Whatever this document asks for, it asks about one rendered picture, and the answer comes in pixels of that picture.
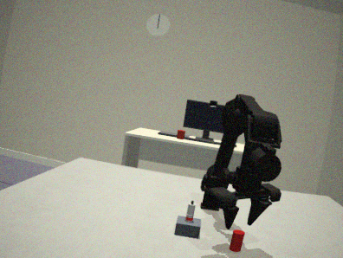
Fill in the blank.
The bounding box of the grey marker with red band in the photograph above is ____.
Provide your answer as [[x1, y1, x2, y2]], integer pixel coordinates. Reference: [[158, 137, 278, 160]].
[[185, 201, 196, 223]]

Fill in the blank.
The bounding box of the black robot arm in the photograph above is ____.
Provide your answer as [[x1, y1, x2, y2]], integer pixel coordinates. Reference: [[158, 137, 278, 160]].
[[200, 94, 282, 211]]

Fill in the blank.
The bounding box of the red cylinder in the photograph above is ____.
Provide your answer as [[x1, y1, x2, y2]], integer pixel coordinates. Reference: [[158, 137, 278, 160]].
[[230, 229, 245, 252]]

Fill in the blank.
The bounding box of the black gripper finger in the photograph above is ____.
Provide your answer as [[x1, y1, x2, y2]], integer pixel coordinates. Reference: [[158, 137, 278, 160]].
[[223, 207, 239, 229], [247, 198, 273, 226]]

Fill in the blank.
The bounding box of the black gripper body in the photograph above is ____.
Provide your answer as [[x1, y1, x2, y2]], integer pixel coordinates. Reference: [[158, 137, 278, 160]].
[[207, 165, 281, 209]]

